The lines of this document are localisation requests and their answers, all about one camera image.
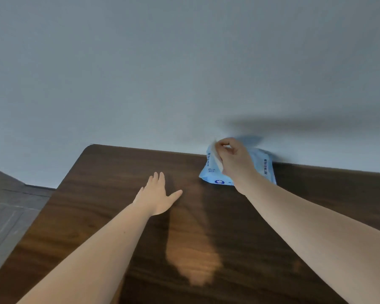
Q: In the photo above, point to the person's right hand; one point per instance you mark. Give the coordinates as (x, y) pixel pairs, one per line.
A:
(237, 166)

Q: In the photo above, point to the person's left hand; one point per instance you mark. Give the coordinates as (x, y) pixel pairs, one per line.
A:
(155, 199)

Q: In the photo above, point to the person's left middle finger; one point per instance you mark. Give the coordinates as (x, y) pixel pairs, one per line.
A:
(155, 179)

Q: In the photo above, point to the person's left little finger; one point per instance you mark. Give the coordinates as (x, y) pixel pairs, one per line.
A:
(140, 190)

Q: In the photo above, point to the person's right thumb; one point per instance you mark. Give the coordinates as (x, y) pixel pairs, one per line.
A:
(224, 150)

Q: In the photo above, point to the person's left thumb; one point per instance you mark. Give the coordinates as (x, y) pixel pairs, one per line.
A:
(174, 196)

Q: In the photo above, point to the white tissue sheet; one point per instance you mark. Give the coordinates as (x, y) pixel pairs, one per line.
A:
(217, 159)

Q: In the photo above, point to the person's right forearm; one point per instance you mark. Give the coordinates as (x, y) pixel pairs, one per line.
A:
(316, 237)

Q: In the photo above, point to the person's left forearm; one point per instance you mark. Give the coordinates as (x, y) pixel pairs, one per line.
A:
(91, 259)

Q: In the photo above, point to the blue tissue pack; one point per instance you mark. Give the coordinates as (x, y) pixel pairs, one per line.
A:
(262, 166)

